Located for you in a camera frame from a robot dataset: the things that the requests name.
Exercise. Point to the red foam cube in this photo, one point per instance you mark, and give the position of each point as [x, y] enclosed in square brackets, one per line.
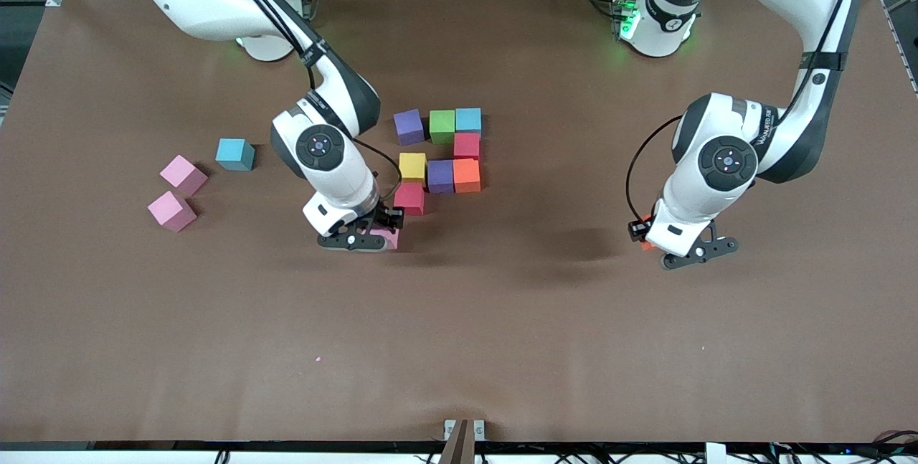
[409, 199]
[466, 146]

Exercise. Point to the metal post bracket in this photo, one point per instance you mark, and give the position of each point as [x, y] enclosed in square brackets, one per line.
[464, 442]

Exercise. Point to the purple foam cube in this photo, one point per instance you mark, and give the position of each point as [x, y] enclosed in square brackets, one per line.
[409, 126]
[440, 177]

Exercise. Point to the pink foam cube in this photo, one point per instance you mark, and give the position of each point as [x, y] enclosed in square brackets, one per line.
[171, 210]
[183, 175]
[389, 239]

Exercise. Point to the yellow foam cube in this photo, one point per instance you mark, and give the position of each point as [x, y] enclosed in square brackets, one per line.
[412, 166]

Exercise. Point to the white label tag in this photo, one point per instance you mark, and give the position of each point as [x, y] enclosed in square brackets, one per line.
[715, 454]

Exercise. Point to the light blue foam cube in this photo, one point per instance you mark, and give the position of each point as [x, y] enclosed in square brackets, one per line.
[469, 121]
[234, 154]

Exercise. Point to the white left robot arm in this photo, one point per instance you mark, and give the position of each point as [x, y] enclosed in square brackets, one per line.
[789, 19]

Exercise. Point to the green foam cube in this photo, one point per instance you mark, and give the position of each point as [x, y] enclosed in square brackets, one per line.
[442, 127]

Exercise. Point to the orange foam cube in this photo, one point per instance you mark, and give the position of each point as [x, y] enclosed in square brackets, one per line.
[467, 176]
[647, 243]

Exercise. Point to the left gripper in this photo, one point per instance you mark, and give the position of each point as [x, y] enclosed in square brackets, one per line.
[636, 229]

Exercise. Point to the brown table cover sheet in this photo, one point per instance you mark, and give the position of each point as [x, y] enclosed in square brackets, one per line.
[459, 320]

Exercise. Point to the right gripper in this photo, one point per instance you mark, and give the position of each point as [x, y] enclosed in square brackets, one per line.
[381, 216]

